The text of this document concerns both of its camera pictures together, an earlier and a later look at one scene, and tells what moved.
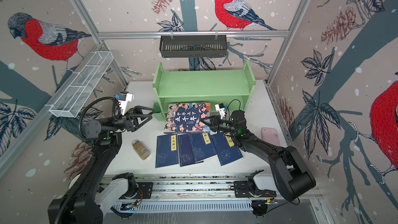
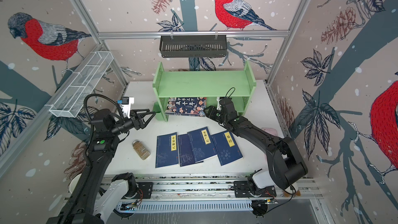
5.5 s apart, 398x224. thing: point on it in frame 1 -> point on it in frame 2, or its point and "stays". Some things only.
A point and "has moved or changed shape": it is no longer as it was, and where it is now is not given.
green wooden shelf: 231,87 stays
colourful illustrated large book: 186,118 has moved or changed shape
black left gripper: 131,122 stays
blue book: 203,145 stays
